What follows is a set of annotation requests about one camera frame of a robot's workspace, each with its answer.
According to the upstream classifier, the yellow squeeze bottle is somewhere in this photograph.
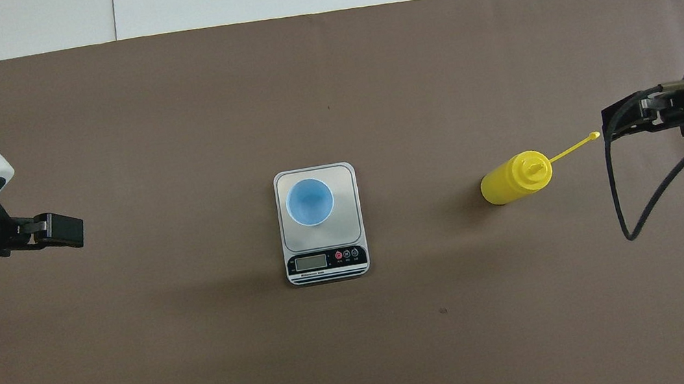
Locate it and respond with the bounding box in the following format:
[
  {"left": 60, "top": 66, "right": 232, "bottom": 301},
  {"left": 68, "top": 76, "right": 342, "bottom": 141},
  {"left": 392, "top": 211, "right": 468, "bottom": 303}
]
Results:
[{"left": 474, "top": 131, "right": 610, "bottom": 208}]

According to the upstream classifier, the light blue plastic cup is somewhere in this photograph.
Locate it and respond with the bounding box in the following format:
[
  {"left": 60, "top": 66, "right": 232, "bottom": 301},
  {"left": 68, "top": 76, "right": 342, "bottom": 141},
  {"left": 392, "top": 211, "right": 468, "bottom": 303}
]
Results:
[{"left": 282, "top": 175, "right": 339, "bottom": 230}]

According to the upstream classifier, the silver digital kitchen scale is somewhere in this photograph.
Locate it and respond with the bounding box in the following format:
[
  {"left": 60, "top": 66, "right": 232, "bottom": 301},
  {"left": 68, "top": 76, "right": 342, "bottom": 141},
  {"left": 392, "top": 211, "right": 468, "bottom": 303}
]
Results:
[{"left": 270, "top": 160, "right": 373, "bottom": 289}]

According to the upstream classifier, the brown paper table mat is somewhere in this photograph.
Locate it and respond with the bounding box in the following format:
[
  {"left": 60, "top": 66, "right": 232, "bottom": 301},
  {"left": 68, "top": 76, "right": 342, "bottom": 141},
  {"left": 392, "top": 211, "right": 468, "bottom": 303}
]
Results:
[{"left": 0, "top": 0, "right": 684, "bottom": 384}]

